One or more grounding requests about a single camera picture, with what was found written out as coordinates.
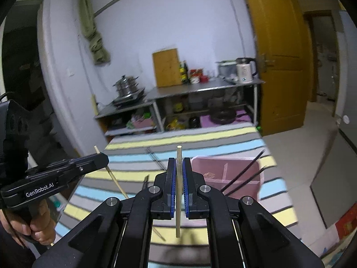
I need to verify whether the metal shelf table left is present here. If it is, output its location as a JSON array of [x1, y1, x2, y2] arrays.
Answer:
[[94, 102, 158, 138]]

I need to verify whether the person's left hand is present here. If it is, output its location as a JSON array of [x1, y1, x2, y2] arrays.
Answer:
[[1, 200, 56, 247]]

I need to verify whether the green hanging cloth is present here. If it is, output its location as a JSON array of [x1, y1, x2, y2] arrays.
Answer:
[[78, 0, 111, 65]]

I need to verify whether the grey refrigerator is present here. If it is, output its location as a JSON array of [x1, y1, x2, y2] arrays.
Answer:
[[310, 11, 356, 228]]

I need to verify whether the metal shelf table right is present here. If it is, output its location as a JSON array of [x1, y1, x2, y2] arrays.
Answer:
[[145, 77, 266, 133]]

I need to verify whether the yellow wooden door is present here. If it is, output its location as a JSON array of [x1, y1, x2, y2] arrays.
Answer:
[[246, 0, 310, 136]]

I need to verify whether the stainless steel steamer pot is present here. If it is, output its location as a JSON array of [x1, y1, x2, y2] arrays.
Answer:
[[113, 75, 139, 97]]

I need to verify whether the black induction cooker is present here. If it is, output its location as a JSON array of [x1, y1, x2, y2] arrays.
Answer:
[[112, 88, 145, 106]]

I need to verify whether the pink utensil holder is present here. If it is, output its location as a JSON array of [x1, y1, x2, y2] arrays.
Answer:
[[191, 157, 264, 200]]

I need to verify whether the white electric kettle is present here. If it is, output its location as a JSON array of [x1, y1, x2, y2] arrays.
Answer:
[[236, 57, 257, 83]]

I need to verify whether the metal shelf table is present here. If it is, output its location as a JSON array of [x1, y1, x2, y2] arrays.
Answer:
[[94, 102, 158, 138], [145, 77, 266, 133]]

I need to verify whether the red lidded jar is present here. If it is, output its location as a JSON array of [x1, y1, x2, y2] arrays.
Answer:
[[189, 68, 203, 84]]

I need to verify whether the pink storage basket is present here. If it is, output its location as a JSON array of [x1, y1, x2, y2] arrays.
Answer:
[[131, 117, 156, 129]]

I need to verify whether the grey plastic container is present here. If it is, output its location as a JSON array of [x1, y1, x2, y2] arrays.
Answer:
[[216, 60, 237, 79]]

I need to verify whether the wooden cutting board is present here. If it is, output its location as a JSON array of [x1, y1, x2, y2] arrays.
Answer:
[[152, 48, 182, 88]]

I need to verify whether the beige wooden chopstick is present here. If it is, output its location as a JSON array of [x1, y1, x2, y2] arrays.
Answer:
[[93, 145, 167, 241], [175, 145, 183, 238]]

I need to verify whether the striped tablecloth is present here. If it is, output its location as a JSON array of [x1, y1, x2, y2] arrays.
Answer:
[[52, 125, 299, 268]]

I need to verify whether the black frying pan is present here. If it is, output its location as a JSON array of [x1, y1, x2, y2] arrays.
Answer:
[[209, 109, 246, 125]]

